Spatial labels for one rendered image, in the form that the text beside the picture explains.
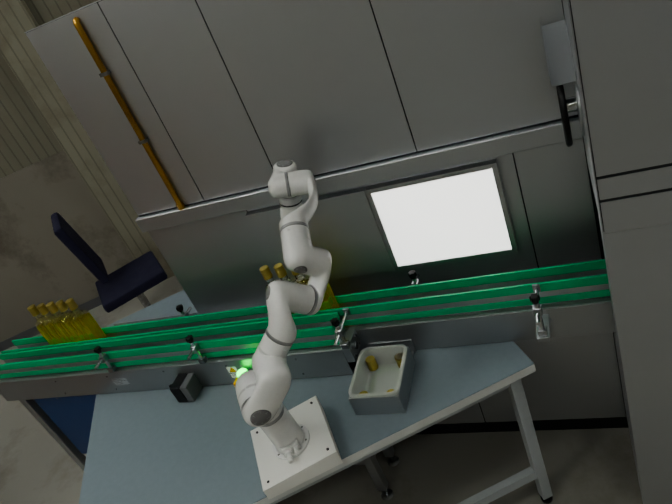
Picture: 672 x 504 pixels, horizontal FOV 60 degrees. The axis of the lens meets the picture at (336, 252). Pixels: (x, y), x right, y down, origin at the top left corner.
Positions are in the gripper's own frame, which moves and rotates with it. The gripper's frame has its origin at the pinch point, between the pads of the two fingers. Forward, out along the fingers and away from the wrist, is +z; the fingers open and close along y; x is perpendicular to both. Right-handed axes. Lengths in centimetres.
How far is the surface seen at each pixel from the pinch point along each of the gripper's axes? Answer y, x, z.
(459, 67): -16, 52, -52
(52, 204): -168, -276, 103
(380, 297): -3.5, 26.5, 25.5
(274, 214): -11.6, -12.1, -1.9
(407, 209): -12.9, 35.6, -5.9
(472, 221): -13, 57, -2
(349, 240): -12.1, 14.6, 7.7
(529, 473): 16, 82, 87
